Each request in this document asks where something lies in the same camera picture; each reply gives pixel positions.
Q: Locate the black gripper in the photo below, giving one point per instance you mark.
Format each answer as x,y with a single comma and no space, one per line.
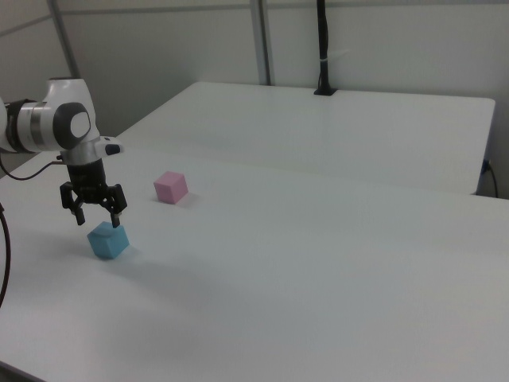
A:
86,181

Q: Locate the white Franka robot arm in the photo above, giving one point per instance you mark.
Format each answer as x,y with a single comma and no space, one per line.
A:
59,119

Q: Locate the blue foam cube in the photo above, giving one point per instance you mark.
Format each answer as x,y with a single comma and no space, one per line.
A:
109,240

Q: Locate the pink foam cube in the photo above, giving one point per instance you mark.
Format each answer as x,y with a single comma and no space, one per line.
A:
171,189

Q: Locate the aluminium partition post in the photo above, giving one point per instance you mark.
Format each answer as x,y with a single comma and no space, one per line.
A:
65,40
262,40

